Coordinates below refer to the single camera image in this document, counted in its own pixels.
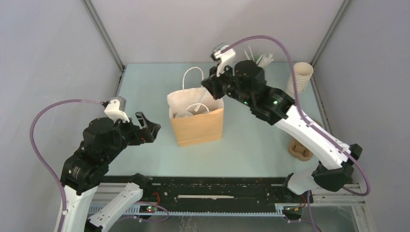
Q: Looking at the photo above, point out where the white cable duct strip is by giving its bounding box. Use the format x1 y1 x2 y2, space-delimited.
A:
123 204 284 217

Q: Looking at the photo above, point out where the green straw holder cup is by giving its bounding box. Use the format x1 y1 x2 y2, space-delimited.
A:
254 55 266 68

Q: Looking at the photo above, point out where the brown pulp cup carrier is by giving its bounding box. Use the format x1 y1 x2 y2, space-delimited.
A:
288 137 313 162

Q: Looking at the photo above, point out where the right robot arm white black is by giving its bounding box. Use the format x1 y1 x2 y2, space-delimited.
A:
201 60 362 202

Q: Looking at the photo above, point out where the purple cable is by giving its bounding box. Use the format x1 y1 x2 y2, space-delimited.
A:
29 99 106 225
222 35 371 197

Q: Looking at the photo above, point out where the brown paper takeout bag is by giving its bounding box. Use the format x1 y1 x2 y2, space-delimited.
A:
167 67 224 147

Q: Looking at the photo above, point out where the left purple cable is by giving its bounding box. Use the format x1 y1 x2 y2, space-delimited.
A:
29 99 106 225

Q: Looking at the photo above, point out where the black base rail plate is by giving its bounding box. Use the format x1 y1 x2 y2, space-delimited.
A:
96 175 315 215

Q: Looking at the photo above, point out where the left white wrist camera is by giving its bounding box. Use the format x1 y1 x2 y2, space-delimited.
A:
104 96 131 123

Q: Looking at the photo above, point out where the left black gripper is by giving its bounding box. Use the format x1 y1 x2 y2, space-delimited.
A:
104 110 161 161

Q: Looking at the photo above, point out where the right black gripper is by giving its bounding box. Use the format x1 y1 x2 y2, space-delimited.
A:
201 62 253 108

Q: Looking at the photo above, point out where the stack of white paper cups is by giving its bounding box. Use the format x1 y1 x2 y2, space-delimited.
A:
285 62 314 96

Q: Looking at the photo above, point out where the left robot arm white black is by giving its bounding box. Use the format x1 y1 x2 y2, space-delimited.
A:
56 112 161 232

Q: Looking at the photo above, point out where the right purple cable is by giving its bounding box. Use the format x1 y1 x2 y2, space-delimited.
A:
222 35 371 197

